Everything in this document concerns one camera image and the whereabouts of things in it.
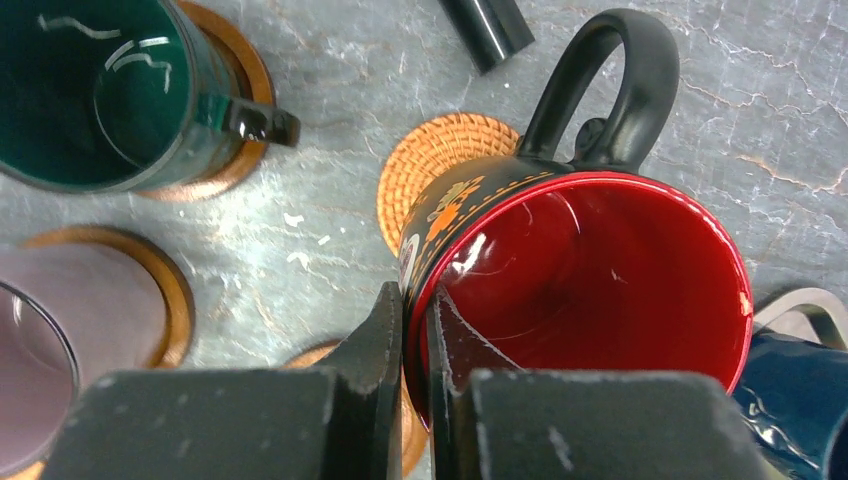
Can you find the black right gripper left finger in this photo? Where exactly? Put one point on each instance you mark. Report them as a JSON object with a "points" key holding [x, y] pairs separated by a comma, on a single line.
{"points": [[337, 419]]}

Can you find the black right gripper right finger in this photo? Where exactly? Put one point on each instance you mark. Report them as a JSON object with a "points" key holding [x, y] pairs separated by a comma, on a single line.
{"points": [[491, 420]]}

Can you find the reddish brown grooved coaster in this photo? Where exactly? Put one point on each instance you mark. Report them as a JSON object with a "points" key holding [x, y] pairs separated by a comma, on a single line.
{"points": [[413, 435]]}

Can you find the light brown grooved coaster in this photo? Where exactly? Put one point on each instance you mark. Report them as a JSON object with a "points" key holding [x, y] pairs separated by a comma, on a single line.
{"points": [[180, 308]]}

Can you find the dark blue mug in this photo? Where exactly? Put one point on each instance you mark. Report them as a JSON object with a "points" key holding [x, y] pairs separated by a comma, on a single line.
{"points": [[793, 398]]}

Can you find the lilac cup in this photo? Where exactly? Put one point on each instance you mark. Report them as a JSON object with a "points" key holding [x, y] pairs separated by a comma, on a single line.
{"points": [[70, 314]]}

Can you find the dark green mug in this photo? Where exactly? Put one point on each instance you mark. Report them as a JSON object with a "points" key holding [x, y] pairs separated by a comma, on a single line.
{"points": [[131, 96]]}

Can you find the woven rattan coaster far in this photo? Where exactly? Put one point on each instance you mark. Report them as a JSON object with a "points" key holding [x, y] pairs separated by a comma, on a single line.
{"points": [[428, 151]]}

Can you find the metal serving tray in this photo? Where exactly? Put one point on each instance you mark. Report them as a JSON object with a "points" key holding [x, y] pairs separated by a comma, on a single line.
{"points": [[809, 313]]}

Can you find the black handheld microphone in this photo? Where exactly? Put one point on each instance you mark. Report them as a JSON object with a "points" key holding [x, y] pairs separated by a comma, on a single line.
{"points": [[492, 31]]}

